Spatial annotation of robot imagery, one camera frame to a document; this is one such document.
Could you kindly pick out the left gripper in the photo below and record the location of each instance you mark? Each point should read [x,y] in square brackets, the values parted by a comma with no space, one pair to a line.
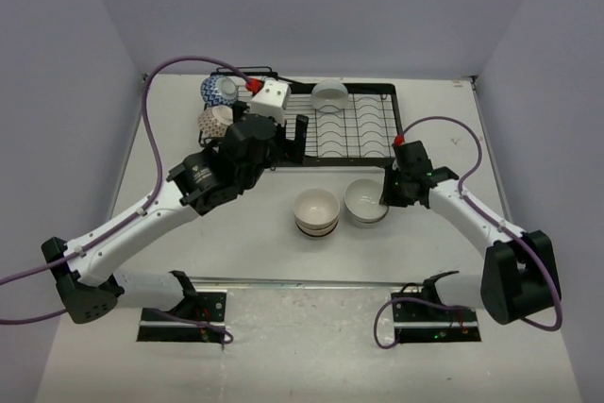
[292,150]

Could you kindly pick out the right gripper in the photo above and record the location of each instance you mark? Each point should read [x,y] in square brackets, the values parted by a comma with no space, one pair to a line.
[388,197]

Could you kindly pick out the light blue bowl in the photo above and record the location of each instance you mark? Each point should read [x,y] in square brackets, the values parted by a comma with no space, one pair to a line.
[329,96]
[362,198]
[364,223]

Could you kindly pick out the beige bowl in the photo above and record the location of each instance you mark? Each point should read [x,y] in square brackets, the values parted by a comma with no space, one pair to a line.
[317,230]
[316,207]

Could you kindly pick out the light blue bowl front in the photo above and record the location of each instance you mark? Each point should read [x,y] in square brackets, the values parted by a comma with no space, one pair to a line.
[364,223]

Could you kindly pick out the beige bowl front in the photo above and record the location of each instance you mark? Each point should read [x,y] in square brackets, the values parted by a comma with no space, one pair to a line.
[317,230]

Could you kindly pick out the black bowl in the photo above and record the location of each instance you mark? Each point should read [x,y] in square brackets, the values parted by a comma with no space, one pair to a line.
[316,237]

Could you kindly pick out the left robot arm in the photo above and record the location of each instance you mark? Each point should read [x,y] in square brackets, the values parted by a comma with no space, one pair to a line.
[88,270]

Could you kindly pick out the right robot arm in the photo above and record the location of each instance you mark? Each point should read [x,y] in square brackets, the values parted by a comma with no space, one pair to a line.
[519,278]

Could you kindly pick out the brown floral patterned bowl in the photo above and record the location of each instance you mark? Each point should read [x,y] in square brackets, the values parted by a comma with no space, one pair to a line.
[214,121]

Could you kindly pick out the blue zigzag patterned bowl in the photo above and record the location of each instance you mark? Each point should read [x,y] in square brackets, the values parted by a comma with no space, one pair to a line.
[219,91]

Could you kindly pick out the black wire dish rack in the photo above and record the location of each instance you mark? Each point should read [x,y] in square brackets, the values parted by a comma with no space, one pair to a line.
[360,134]

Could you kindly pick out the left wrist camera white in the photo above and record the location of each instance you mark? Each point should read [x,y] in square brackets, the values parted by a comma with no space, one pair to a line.
[271,100]

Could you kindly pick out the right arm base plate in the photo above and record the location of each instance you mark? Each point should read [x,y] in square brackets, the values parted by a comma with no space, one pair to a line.
[419,324]

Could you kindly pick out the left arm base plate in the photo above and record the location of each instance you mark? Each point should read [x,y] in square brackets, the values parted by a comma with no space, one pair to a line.
[204,323]

